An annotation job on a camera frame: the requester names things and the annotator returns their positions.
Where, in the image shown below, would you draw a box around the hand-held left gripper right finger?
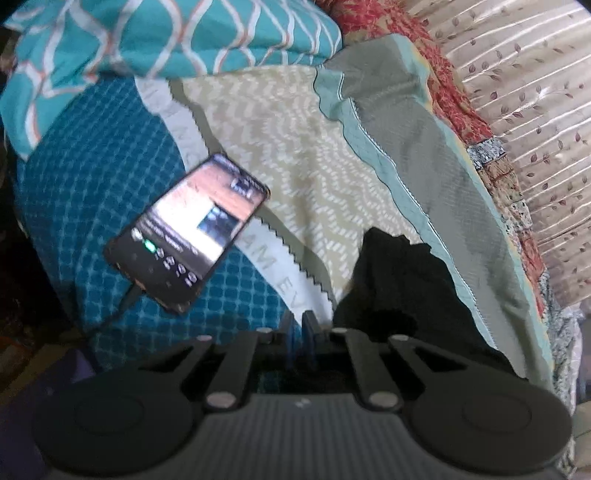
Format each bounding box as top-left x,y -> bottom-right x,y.
300,311 -> 468,412

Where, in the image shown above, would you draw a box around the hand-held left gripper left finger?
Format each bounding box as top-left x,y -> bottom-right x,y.
137,312 -> 299,412

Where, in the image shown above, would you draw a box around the teal lattice patterned pillow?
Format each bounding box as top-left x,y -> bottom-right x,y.
0,0 -> 345,160

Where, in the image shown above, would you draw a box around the beige leaf print curtain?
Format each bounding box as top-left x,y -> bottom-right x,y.
413,0 -> 591,311

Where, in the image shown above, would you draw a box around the red floral quilt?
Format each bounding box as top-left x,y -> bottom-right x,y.
314,0 -> 583,444

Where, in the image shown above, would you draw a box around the patchwork chevron bedspread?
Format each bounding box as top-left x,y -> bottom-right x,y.
13,34 -> 556,393

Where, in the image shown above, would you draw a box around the black pants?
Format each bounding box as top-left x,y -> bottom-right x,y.
323,227 -> 530,380

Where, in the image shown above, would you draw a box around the black charging cable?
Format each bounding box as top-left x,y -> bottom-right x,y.
83,282 -> 145,343

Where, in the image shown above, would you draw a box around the black smartphone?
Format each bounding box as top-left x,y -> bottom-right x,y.
102,153 -> 271,317

